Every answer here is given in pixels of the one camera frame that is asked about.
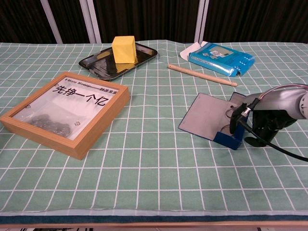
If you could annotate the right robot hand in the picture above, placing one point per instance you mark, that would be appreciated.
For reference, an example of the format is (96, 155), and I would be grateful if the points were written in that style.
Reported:
(274, 103)

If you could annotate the black thin-rimmed eyeglasses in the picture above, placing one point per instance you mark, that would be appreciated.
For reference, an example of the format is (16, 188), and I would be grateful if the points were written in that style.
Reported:
(231, 106)

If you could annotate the dark blue glasses case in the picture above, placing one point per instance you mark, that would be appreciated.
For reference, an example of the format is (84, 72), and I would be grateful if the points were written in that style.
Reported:
(204, 115)

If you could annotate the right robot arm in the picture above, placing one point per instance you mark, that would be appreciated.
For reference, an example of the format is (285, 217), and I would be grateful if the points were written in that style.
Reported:
(304, 106)

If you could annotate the blue cardboard box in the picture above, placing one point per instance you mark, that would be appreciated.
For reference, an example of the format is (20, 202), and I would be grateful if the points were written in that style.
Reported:
(216, 62)

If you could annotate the wooden stick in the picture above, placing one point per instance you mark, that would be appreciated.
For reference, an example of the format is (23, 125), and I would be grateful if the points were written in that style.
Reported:
(202, 75)

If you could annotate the black pleated screen panel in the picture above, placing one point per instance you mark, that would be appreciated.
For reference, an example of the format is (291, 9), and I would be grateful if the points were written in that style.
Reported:
(69, 19)
(260, 19)
(149, 19)
(21, 19)

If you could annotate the green checked tablecloth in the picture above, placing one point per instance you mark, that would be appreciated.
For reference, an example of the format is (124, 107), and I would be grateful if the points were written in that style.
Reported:
(154, 168)

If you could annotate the yellow block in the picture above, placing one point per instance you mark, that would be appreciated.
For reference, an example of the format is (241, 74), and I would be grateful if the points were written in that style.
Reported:
(124, 50)

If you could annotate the dark metal tray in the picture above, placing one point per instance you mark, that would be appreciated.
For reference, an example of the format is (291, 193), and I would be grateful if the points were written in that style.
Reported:
(101, 67)

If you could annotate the white double partition post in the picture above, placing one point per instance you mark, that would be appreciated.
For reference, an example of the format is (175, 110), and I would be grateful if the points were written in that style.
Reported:
(91, 21)

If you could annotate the wooden frame coin box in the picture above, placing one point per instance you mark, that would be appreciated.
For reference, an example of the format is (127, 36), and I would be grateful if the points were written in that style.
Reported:
(72, 103)

